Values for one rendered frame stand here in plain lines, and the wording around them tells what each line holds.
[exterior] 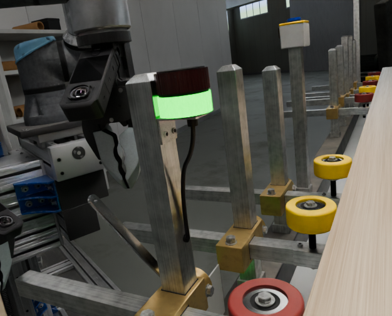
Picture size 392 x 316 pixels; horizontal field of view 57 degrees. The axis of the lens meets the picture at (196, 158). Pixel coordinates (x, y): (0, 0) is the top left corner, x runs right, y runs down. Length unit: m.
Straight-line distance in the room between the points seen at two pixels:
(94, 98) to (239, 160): 0.33
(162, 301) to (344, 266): 0.23
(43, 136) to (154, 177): 0.67
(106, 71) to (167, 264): 0.25
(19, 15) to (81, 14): 3.41
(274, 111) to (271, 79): 0.08
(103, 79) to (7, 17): 3.38
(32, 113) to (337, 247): 0.87
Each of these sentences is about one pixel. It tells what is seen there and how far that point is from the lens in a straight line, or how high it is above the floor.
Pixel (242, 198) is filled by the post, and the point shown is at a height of 0.90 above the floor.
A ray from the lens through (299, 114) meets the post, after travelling 1.14.
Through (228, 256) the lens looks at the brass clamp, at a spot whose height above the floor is 0.82.
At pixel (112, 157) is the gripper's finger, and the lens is 0.52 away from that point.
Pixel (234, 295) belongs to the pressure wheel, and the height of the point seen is 0.91.
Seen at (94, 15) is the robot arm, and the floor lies 1.22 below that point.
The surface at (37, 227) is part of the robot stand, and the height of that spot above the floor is 0.76.
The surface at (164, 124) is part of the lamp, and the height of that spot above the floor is 1.09.
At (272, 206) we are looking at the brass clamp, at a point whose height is 0.80.
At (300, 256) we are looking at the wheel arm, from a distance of 0.66.
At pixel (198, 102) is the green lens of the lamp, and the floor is 1.11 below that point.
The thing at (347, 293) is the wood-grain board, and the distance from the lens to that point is 0.44.
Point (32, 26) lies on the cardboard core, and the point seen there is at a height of 1.59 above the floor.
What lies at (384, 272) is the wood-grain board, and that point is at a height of 0.90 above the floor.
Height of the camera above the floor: 1.16
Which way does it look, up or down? 15 degrees down
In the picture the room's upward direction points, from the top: 8 degrees counter-clockwise
